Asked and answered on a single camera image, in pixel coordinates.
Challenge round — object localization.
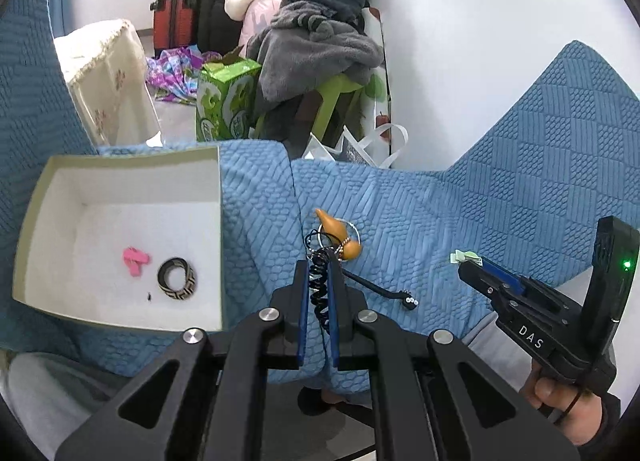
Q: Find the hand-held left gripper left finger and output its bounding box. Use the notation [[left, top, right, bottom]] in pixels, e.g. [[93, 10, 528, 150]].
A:
[[54, 260, 311, 461]]

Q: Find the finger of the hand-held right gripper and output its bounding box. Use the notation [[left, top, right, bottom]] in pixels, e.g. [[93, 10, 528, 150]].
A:
[[459, 263, 521, 309], [480, 261, 531, 294]]

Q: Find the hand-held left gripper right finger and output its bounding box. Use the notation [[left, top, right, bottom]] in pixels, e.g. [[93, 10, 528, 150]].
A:
[[327, 253, 581, 461]]

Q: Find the black hair tie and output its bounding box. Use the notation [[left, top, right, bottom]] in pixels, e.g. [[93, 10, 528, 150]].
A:
[[309, 248, 333, 337]]

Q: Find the orange gourd keychain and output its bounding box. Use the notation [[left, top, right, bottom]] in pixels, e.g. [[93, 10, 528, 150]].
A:
[[306, 208, 362, 262]]

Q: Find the black patterned bangle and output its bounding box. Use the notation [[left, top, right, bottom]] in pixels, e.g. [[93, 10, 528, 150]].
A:
[[157, 257, 197, 301]]

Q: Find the pink hair clip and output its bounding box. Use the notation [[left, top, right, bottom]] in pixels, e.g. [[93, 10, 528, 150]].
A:
[[122, 247, 152, 277]]

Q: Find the pale green cardboard box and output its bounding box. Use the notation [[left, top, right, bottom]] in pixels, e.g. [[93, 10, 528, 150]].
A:
[[12, 146, 226, 333]]

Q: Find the person's right hand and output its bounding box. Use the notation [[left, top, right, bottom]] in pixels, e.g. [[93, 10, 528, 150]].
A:
[[520, 361, 607, 447]]

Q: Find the person's grey trouser leg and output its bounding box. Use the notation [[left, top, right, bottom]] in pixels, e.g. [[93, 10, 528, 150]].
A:
[[0, 351, 123, 459], [467, 291, 543, 392]]

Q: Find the blue textured sofa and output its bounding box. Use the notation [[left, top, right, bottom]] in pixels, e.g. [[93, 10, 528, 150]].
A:
[[0, 0, 640, 392]]

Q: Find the white carrier bag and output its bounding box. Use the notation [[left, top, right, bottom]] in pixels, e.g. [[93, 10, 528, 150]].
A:
[[302, 124, 408, 169]]

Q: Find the white leaf print paper bag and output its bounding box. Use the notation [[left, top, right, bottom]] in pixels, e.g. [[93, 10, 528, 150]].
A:
[[365, 6, 394, 142]]

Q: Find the green printed carton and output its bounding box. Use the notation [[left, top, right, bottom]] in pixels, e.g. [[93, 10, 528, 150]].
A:
[[196, 58, 263, 143]]

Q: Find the green plastic stool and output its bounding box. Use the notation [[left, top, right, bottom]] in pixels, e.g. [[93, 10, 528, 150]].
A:
[[305, 72, 373, 147]]

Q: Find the grey fleece garment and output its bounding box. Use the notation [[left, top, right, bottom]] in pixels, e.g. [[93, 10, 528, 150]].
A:
[[247, 0, 385, 102]]

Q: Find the purple floral cloth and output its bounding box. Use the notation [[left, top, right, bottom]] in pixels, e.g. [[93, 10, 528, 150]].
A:
[[146, 45, 223, 107]]

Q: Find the pink blanket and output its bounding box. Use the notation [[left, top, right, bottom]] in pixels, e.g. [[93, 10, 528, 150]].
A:
[[240, 0, 286, 49]]

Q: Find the beige lace cloth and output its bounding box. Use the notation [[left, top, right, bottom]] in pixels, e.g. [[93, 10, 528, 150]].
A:
[[52, 18, 163, 147]]

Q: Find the black suitcase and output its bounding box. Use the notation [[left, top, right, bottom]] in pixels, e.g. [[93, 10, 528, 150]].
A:
[[196, 0, 246, 54]]

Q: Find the red suitcase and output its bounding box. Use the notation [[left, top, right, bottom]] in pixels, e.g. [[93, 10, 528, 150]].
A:
[[151, 0, 198, 59]]

